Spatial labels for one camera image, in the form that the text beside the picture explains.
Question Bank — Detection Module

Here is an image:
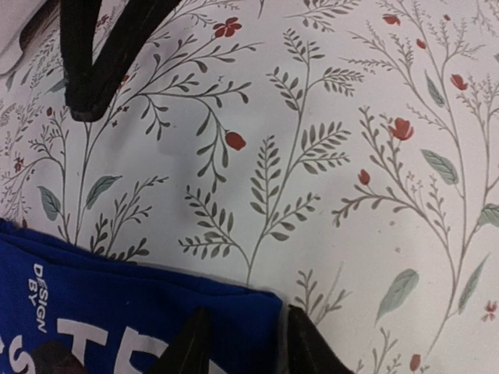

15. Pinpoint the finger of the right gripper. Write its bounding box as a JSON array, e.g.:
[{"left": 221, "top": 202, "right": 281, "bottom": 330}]
[{"left": 59, "top": 0, "right": 179, "bottom": 122}]

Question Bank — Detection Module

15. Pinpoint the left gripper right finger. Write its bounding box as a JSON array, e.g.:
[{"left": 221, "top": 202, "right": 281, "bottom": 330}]
[{"left": 286, "top": 305, "right": 353, "bottom": 374}]

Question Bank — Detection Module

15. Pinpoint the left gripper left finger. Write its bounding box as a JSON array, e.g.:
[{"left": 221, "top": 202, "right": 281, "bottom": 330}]
[{"left": 146, "top": 307, "right": 211, "bottom": 374}]

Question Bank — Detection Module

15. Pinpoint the blue t-shirt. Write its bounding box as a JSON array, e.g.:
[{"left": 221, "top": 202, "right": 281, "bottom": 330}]
[{"left": 1, "top": 221, "right": 282, "bottom": 373}]

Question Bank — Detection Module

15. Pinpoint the floral tablecloth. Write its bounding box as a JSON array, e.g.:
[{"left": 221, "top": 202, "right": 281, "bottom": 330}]
[{"left": 1, "top": 1, "right": 498, "bottom": 373}]

